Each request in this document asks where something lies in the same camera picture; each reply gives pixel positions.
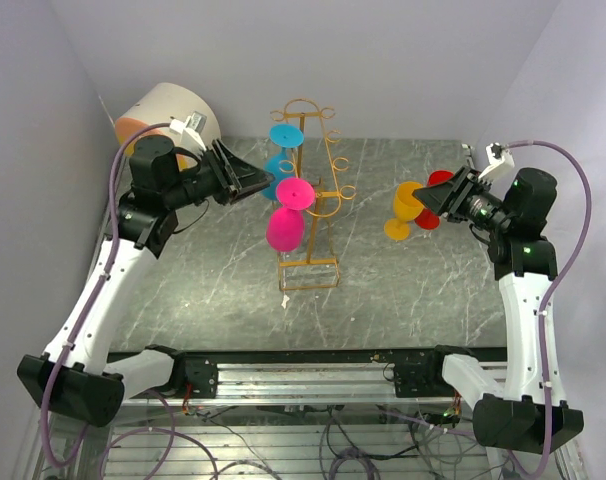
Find pink wine glass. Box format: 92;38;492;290
266;177;316;252

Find yellow wine glass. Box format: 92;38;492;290
384;181;424;241

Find red wine glass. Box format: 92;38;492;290
413;170;455;231

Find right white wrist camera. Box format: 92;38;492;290
479;142;515;184

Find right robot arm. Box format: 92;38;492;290
413;167;584;455

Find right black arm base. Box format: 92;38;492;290
385;345;479;398

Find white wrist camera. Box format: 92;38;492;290
169;112;207;153
479;142;515;184

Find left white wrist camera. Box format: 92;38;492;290
169;112;207;153

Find aluminium mounting rail frame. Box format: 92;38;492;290
12;359;584;480

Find gold wire wine glass rack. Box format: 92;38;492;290
270;98;356;292

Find loose cables under frame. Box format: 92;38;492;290
97;394;534;480

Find blue wine glass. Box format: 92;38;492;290
262;124;305;202

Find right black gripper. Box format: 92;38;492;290
413;165;513;234

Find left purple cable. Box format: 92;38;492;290
40;122;174;469

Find round white mini drawer cabinet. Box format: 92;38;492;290
115;82;222;147

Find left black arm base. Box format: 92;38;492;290
144;345;219;399

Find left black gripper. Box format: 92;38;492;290
165;138;276;209

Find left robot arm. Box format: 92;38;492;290
17;135;274;427

